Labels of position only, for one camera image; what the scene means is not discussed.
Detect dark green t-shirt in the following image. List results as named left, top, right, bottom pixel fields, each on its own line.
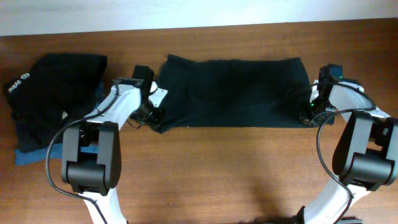
left=154, top=55, right=310, bottom=134

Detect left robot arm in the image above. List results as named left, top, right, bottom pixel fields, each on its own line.
left=62, top=65, right=167, bottom=223

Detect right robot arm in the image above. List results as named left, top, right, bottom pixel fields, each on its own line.
left=289, top=64, right=397, bottom=224

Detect black folded garment with logo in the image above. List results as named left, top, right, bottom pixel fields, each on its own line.
left=2, top=53, right=108, bottom=152

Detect blue denim jeans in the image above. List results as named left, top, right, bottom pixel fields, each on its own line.
left=14, top=80, right=105, bottom=166

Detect right black cable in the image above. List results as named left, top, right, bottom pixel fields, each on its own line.
left=284, top=81, right=377, bottom=224

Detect black cable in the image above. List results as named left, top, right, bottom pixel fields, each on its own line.
left=45, top=79, right=122, bottom=224
left=284, top=81, right=377, bottom=224

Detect left black cable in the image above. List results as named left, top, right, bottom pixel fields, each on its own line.
left=45, top=79, right=122, bottom=224

